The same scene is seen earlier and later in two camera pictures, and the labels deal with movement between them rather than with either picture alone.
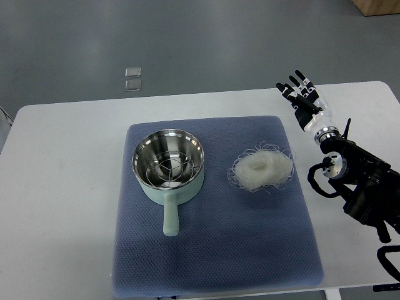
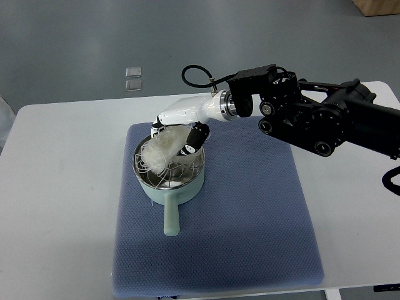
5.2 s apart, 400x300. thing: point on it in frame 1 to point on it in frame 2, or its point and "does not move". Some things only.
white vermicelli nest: x=262 y=168 to x=160 y=150
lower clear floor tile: x=133 y=85 does not move
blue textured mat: x=230 y=240 does not move
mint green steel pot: x=169 y=166 does not move
